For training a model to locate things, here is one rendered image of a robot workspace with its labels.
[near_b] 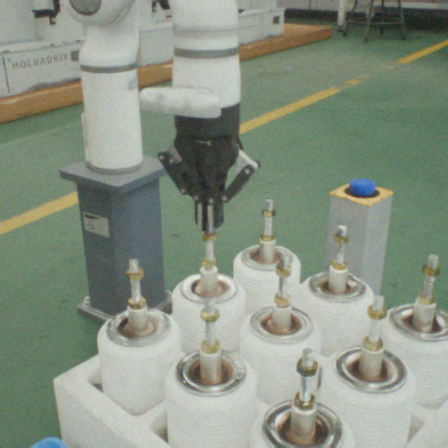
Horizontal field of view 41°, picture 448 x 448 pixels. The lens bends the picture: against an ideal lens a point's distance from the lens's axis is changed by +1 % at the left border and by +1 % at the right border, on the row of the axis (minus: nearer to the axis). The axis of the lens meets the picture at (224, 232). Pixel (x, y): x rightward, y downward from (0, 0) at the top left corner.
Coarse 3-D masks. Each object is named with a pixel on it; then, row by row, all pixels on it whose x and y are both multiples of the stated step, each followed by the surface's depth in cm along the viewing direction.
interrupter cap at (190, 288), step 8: (184, 280) 78; (192, 280) 78; (224, 280) 78; (232, 280) 78; (184, 288) 76; (192, 288) 77; (200, 288) 77; (224, 288) 77; (232, 288) 77; (184, 296) 75; (192, 296) 75; (200, 296) 75; (208, 296) 75; (216, 296) 75; (224, 296) 75; (232, 296) 75
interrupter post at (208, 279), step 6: (204, 270) 75; (216, 270) 75; (204, 276) 75; (210, 276) 75; (216, 276) 75; (204, 282) 75; (210, 282) 75; (216, 282) 76; (204, 288) 76; (210, 288) 76; (216, 288) 76
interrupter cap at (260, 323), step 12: (264, 312) 72; (300, 312) 71; (252, 324) 69; (264, 324) 69; (300, 324) 69; (312, 324) 69; (264, 336) 67; (276, 336) 67; (288, 336) 67; (300, 336) 67
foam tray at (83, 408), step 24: (96, 360) 75; (72, 384) 71; (96, 384) 74; (72, 408) 70; (96, 408) 67; (120, 408) 67; (264, 408) 67; (72, 432) 73; (96, 432) 68; (120, 432) 64; (144, 432) 64; (408, 432) 68; (432, 432) 64
